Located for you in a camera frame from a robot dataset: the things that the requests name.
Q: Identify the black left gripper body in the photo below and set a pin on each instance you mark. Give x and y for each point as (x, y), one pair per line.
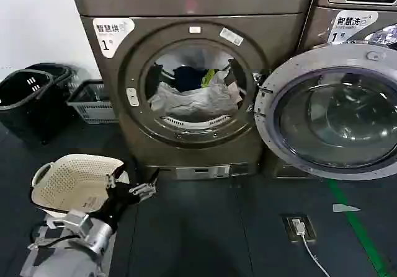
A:
(119, 198)

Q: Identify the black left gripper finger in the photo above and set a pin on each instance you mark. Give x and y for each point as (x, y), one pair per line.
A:
(112, 179)
(145, 191)

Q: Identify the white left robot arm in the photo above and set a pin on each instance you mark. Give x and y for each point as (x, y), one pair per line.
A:
(62, 258)

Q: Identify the white perforated laundry basket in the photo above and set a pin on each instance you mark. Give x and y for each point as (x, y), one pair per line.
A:
(74, 181)

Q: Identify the grey slatted plastic crate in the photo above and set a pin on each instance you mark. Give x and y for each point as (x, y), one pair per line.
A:
(93, 109)

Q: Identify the pale grey crumpled cloth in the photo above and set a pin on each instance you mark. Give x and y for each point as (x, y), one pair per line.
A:
(192, 102)

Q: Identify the large black plastic basket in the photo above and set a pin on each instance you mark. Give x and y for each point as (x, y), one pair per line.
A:
(21, 103)

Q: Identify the dark blue garment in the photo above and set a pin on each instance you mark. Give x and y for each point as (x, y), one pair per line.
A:
(186, 77)

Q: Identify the yellow-green garment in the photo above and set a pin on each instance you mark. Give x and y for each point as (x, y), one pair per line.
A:
(209, 77)

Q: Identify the white crumpled garment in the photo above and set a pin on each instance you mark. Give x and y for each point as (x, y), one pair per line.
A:
(231, 83)

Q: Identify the white number label on dryer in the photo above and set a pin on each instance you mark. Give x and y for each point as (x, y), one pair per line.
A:
(108, 35)

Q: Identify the white power plug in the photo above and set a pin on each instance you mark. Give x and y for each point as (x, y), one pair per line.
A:
(298, 225)

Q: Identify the steel floor socket box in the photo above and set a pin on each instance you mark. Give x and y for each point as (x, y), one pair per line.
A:
(310, 230)

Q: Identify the white rectangular barcode sticker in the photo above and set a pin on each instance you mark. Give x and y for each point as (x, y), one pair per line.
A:
(231, 36)

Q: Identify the grey dryer with round opening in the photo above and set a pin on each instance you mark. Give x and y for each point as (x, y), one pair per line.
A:
(192, 7)

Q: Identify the grey triangular floor sticker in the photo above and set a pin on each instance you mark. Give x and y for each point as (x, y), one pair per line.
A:
(344, 208)

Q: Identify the round glass dryer door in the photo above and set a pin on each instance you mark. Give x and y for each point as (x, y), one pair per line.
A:
(335, 116)

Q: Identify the green floor tape strip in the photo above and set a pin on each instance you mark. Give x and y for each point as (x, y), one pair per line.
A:
(356, 227)

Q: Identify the grey washing machine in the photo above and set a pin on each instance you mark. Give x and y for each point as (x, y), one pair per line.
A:
(319, 20)

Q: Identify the white number label on washer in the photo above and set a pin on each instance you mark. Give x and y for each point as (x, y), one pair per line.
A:
(350, 26)

